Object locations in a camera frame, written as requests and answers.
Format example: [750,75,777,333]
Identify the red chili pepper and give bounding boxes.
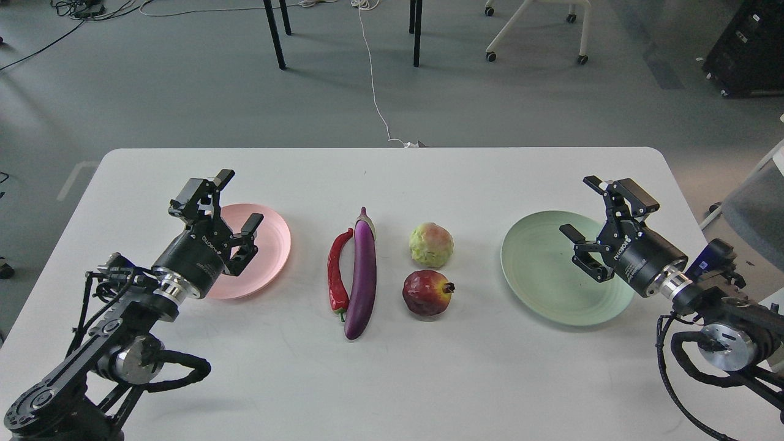
[326,228,355,323]

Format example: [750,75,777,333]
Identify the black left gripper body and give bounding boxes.
[152,211,241,299]

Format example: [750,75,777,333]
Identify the black table legs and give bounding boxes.
[262,1,423,70]

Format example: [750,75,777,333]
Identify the green pink guava fruit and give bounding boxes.
[409,222,454,268]

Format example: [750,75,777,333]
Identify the pink plate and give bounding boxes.
[207,203,292,300]

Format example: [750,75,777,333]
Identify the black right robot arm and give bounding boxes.
[560,176,783,440]

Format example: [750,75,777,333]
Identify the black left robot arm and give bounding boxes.
[4,168,264,440]

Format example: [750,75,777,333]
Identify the red pomegranate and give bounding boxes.
[401,269,456,317]

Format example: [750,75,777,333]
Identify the black equipment case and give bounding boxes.
[702,1,783,98]

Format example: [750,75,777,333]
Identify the white cable on floor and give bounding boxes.
[140,0,426,148]

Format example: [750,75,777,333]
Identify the black cables on floor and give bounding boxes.
[0,0,143,72]

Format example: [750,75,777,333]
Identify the white office chair base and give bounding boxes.
[484,0,593,66]

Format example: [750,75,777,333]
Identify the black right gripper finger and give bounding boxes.
[583,176,660,236]
[559,224,615,282]

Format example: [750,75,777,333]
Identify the green plate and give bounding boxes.
[500,211,635,326]

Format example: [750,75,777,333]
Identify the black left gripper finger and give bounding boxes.
[225,213,264,277]
[168,170,235,228]

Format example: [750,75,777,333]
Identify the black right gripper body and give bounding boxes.
[604,225,688,298]

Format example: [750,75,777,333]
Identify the purple eggplant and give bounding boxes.
[344,207,376,341]

